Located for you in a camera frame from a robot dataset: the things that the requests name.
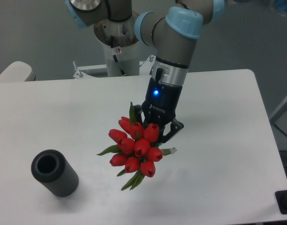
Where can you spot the white metal base frame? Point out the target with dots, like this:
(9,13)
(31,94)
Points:
(100,71)

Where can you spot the dark grey ribbed vase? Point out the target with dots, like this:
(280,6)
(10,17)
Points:
(52,170)

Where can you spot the black device at table edge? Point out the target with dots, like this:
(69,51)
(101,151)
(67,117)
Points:
(281,197)

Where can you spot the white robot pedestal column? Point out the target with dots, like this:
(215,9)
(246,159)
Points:
(120,46)

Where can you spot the red tulip bouquet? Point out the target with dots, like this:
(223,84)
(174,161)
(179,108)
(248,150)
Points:
(136,148)

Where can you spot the clear bag with blue items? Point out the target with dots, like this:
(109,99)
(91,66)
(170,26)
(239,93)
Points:
(279,6)

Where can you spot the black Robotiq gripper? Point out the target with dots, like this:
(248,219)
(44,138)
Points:
(159,108)

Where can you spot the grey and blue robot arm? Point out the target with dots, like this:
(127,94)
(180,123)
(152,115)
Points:
(174,35)

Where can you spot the white chair seat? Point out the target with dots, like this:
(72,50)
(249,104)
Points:
(18,71)

